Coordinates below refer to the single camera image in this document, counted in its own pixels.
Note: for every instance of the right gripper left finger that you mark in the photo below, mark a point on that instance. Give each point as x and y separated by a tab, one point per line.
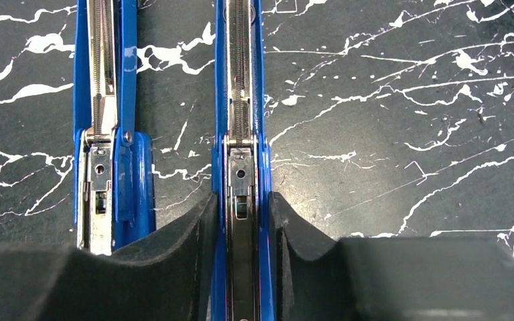
163	276

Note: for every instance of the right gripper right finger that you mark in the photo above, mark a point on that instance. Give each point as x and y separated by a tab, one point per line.
405	278

